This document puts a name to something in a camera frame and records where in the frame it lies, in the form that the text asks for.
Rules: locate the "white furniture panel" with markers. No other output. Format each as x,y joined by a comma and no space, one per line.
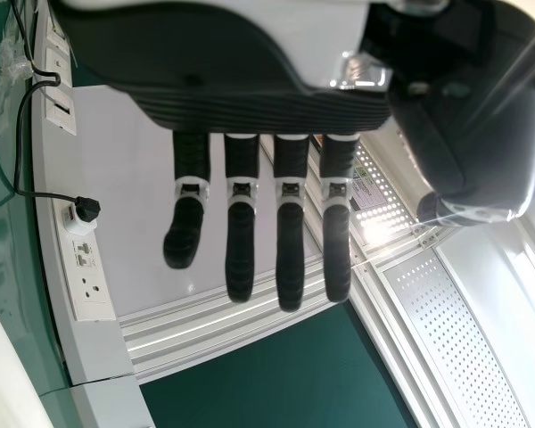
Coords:
508,312

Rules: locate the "aluminium rail frame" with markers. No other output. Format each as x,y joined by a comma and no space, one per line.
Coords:
205,330

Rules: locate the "white plate brown leaf pattern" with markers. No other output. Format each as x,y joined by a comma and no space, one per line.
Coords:
0,379

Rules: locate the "white socket panel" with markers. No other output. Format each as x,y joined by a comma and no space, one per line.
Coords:
61,111
58,67
91,290
55,33

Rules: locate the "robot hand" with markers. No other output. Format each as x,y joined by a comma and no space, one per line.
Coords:
232,53

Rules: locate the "black power plug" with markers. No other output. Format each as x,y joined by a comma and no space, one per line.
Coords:
89,209

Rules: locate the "clear crumpled plastic wrap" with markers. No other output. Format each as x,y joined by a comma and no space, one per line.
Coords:
9,58

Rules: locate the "white plug adapter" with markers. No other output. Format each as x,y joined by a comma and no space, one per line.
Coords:
73,228

